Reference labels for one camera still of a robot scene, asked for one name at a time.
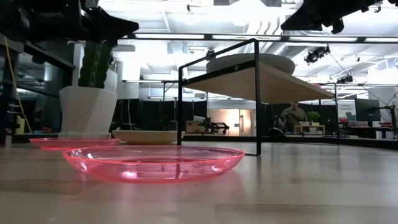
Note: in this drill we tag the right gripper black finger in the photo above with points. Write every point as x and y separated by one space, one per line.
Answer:
308 15

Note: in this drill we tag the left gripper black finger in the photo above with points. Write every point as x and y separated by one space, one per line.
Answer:
112 26

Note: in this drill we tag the pale green round plate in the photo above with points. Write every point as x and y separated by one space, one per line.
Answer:
273 63

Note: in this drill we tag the pink transparent divided plate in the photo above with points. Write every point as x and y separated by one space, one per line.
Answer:
316 84
74 143
154 168

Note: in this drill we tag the background black robot arm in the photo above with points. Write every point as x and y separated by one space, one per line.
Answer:
214 126

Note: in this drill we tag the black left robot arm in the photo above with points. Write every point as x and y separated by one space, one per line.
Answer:
21 18

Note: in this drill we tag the black ceiling spotlight cluster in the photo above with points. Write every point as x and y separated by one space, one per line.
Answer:
317 54

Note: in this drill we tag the green cactus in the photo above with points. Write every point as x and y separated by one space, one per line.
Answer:
94 65

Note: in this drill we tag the white angular plant pot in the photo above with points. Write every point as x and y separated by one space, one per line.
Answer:
87 109

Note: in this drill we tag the person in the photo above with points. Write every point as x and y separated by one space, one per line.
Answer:
293 115

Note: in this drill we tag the small potted green plant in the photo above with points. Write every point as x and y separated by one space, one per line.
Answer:
313 116

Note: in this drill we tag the black background monitor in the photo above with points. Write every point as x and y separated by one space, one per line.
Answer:
367 109

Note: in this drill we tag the small wooden side table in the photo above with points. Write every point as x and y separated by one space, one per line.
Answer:
309 128

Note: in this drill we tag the white bowl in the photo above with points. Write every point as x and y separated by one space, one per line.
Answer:
146 137

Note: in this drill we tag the cardboard box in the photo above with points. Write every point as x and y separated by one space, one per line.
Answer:
193 127

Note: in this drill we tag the wooden shelf with black frame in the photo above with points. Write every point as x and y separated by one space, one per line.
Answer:
280 90

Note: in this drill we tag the black aluminium table frame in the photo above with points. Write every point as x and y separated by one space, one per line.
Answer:
207 37

